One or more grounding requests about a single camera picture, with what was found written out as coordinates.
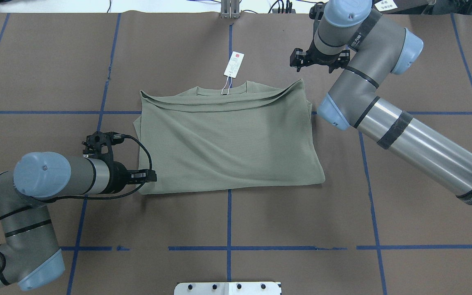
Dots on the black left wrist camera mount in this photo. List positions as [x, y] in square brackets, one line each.
[99, 145]

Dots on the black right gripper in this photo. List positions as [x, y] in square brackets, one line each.
[300, 57]

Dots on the white labelled dark box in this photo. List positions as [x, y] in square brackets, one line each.
[405, 7]

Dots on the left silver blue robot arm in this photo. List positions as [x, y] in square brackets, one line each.
[31, 256]

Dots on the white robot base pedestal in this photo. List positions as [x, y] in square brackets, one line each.
[229, 288]

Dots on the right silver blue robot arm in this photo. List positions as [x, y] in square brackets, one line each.
[369, 46]

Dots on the grey aluminium frame post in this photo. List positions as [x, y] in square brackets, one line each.
[230, 9]

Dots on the olive green long-sleeve shirt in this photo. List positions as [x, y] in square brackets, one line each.
[207, 140]

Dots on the white paper price tag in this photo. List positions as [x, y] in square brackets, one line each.
[234, 64]

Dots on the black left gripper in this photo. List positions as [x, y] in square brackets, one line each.
[118, 178]

